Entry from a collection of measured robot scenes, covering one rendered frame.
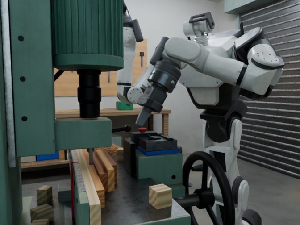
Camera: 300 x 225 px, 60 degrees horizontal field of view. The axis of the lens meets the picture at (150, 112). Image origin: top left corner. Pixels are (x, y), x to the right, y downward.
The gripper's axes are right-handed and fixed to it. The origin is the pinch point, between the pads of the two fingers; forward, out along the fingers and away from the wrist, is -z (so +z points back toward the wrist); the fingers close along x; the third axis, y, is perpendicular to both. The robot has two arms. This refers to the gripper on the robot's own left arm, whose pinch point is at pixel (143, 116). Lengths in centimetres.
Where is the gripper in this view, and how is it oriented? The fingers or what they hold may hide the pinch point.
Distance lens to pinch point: 81.4
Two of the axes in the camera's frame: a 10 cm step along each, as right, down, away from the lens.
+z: 4.7, -8.8, 0.8
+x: -3.3, -0.9, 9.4
